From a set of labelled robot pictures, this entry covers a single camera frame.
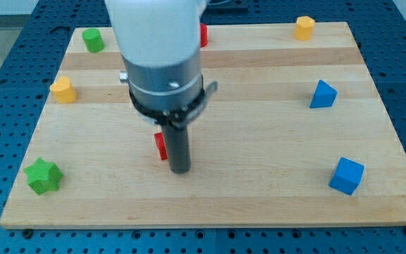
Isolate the red block behind arm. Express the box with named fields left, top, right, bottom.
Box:
left=199, top=23, right=209, bottom=47

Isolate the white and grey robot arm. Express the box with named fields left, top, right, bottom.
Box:
left=105, top=0, right=217, bottom=130

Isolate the red star block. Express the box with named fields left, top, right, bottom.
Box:
left=154, top=132, right=168, bottom=160

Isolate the yellow heart block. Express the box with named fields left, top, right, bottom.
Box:
left=49, top=76, right=78, bottom=104

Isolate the green star block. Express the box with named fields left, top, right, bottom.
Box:
left=23, top=157, right=63, bottom=195

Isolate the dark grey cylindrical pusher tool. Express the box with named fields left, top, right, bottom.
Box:
left=161, top=125, right=191, bottom=174

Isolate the wooden board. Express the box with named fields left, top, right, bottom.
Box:
left=0, top=22, right=406, bottom=229

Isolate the blue triangle block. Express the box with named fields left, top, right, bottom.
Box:
left=309, top=80, right=338, bottom=109

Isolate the green cylinder block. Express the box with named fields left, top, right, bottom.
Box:
left=82, top=28, right=104, bottom=53

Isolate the yellow hexagon block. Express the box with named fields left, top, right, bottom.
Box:
left=294, top=16, right=315, bottom=41

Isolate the blue cube block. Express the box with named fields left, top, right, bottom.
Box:
left=328, top=157, right=364, bottom=195

